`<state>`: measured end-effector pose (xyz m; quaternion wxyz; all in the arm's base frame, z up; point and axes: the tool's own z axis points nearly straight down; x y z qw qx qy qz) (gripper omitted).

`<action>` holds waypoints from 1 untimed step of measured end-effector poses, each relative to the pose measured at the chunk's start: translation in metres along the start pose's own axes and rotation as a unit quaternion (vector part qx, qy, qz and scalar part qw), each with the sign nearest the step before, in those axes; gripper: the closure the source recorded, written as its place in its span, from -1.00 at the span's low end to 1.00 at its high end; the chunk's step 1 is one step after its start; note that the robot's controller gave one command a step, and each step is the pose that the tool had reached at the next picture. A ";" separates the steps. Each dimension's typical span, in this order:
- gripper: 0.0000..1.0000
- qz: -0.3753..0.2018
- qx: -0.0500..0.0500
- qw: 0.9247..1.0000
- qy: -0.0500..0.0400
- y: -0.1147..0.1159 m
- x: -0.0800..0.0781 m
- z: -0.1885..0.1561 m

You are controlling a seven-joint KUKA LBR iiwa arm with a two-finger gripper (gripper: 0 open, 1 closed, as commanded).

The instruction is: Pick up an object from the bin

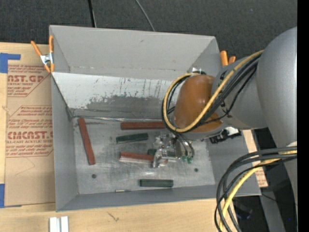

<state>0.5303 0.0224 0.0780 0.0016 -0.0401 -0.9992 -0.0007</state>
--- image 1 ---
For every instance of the dark green flat block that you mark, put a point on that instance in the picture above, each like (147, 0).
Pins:
(131, 138)
(156, 183)
(151, 151)

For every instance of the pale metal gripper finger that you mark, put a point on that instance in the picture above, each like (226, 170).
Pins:
(164, 136)
(162, 155)

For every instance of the grey metal bin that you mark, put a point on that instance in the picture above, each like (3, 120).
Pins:
(108, 57)

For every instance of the red-brown flat block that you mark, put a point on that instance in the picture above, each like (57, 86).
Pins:
(142, 125)
(86, 141)
(136, 157)

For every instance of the black cylinder on white bracket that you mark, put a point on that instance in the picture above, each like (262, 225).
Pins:
(219, 136)

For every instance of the brown cardboard board red print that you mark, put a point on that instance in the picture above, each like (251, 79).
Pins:
(29, 129)

